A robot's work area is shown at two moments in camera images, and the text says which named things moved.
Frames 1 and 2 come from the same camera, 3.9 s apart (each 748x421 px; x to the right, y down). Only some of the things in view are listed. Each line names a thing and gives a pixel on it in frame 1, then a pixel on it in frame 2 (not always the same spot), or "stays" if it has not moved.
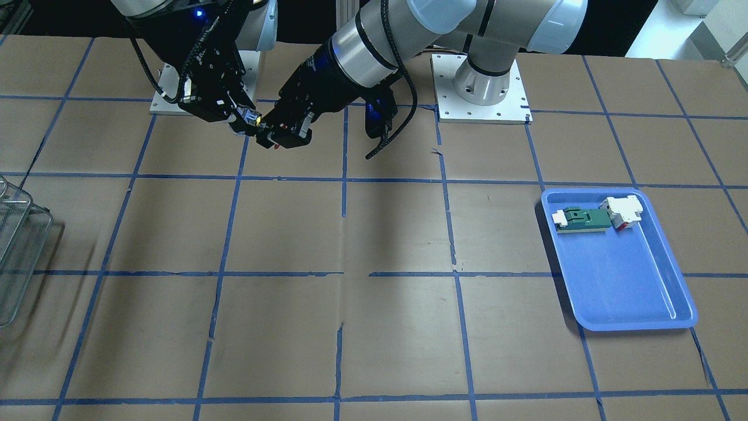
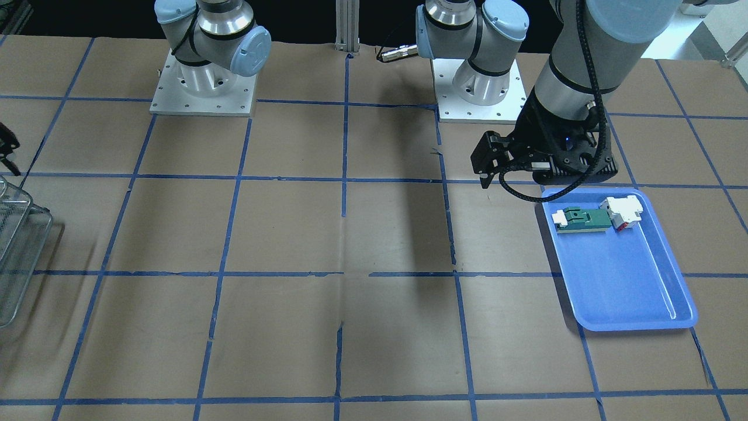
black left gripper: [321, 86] → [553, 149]
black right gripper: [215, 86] → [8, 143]
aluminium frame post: [346, 10] stays
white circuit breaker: [624, 212] stays
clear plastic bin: [24, 228] stays
